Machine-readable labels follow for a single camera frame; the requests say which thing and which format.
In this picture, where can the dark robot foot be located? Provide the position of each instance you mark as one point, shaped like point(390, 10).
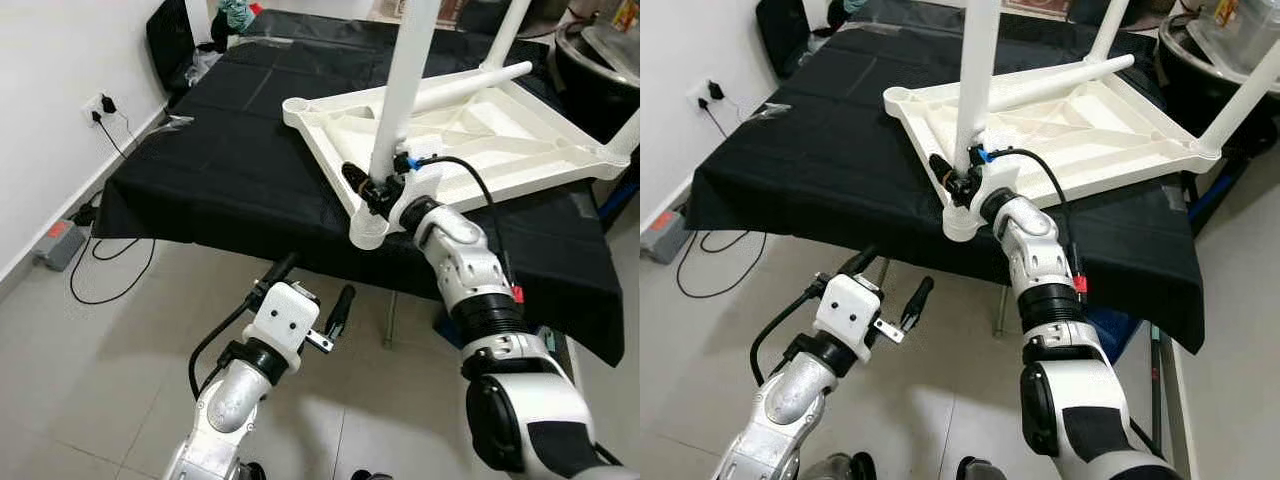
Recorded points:
point(252, 472)
point(980, 470)
point(372, 476)
point(842, 467)

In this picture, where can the dark right robot foot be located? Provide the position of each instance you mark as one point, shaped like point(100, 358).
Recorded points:
point(980, 470)
point(372, 476)

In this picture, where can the white wall socket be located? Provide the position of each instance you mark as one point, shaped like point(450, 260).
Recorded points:
point(89, 105)
point(697, 93)

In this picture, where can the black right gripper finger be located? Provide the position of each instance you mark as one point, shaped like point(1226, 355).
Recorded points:
point(940, 168)
point(355, 178)

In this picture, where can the clear plastic storage box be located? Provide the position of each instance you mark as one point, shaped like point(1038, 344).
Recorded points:
point(1240, 40)
point(615, 45)

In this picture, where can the long black pole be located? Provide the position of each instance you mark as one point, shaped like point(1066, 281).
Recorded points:
point(1157, 390)
point(560, 355)

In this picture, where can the white plastic children table top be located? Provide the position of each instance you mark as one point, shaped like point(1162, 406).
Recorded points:
point(915, 130)
point(320, 140)

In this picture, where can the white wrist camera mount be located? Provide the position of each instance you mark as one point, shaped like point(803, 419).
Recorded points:
point(848, 305)
point(285, 315)
point(408, 205)
point(990, 180)

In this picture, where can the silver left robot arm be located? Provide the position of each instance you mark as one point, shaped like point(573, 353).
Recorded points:
point(795, 395)
point(235, 400)

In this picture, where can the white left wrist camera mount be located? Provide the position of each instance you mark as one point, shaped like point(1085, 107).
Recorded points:
point(848, 305)
point(285, 315)

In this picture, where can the clear tape piece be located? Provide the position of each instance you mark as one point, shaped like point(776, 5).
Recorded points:
point(585, 205)
point(1177, 200)

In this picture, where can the blue plastic dustpan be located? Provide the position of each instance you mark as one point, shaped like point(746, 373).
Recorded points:
point(448, 325)
point(1115, 335)

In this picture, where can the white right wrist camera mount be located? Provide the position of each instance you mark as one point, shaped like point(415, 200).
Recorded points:
point(408, 205)
point(990, 180)

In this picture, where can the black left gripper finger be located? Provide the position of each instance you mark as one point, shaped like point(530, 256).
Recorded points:
point(342, 305)
point(860, 262)
point(280, 270)
point(918, 298)

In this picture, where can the red printed carton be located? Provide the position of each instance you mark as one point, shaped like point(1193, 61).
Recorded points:
point(1035, 7)
point(452, 10)

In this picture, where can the black metal basin stand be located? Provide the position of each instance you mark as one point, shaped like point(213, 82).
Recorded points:
point(620, 205)
point(1210, 200)

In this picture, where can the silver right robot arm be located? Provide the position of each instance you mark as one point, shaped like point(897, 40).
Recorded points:
point(1035, 245)
point(460, 250)

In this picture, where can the small clear plastic bag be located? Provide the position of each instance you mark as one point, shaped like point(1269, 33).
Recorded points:
point(177, 121)
point(775, 110)

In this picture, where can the dark left robot foot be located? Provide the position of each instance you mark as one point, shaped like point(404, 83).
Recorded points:
point(842, 467)
point(252, 472)

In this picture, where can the grey box orange label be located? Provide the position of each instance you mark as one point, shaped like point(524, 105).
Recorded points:
point(60, 245)
point(665, 237)

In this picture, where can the black power strip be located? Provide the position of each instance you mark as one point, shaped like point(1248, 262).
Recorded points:
point(83, 215)

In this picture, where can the black round basin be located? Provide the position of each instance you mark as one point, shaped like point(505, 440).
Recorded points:
point(590, 90)
point(1190, 90)

